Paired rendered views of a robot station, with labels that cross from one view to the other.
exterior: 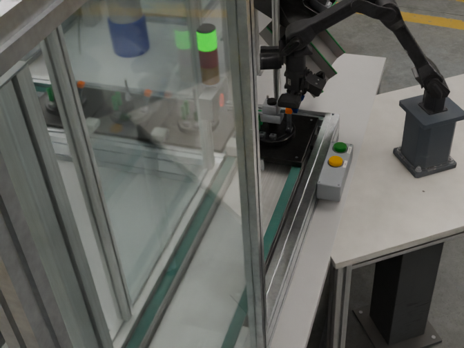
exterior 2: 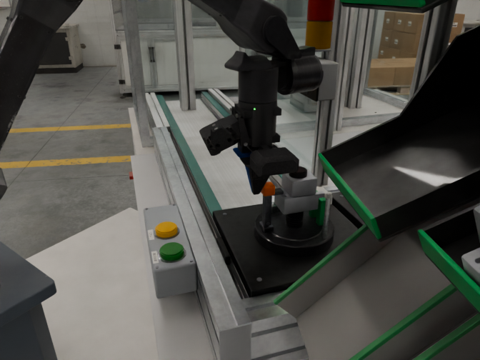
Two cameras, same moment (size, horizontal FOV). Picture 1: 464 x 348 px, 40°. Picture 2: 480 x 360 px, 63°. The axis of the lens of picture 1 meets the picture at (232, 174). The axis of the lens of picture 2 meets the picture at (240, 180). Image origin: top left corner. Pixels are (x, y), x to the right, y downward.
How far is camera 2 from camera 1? 2.23 m
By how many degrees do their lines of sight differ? 106
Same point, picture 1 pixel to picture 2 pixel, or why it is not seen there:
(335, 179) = (154, 213)
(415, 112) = (13, 262)
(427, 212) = not seen: hidden behind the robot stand
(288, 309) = (154, 174)
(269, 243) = (188, 160)
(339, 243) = (133, 221)
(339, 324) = not seen: hidden behind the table
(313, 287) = (141, 188)
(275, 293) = (158, 138)
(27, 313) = not seen: outside the picture
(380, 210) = (91, 269)
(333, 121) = (219, 303)
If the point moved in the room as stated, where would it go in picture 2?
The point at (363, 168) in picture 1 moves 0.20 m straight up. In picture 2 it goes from (138, 329) to (122, 226)
